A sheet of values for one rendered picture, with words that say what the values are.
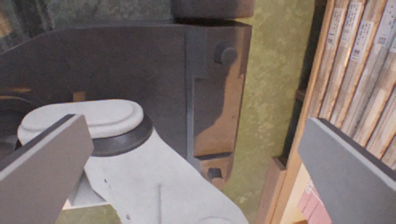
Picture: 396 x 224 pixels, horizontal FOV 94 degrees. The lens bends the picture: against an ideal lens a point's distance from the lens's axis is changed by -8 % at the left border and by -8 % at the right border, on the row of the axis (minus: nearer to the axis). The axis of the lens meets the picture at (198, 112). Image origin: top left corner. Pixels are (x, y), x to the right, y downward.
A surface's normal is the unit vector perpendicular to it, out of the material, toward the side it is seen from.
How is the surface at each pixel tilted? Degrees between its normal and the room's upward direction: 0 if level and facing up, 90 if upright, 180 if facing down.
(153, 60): 0
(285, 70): 0
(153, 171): 90
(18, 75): 0
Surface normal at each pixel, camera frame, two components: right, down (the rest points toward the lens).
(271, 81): 0.20, 0.49
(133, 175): 0.02, -0.87
